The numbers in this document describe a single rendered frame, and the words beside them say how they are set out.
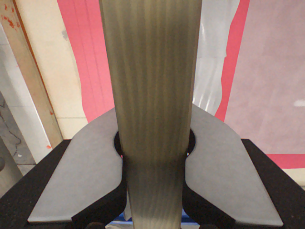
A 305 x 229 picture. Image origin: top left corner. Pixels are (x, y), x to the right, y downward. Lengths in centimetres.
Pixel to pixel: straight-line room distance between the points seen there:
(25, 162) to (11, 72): 189
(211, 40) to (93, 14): 15
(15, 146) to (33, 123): 173
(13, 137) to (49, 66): 171
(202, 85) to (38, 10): 22
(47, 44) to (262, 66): 29
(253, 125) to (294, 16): 15
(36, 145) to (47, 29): 17
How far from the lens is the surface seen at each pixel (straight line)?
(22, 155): 209
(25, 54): 29
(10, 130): 194
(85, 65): 27
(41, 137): 32
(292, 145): 39
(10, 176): 38
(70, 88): 29
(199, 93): 27
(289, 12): 29
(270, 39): 28
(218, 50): 26
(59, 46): 28
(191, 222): 40
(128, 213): 35
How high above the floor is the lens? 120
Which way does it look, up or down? 59 degrees down
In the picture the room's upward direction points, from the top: 177 degrees counter-clockwise
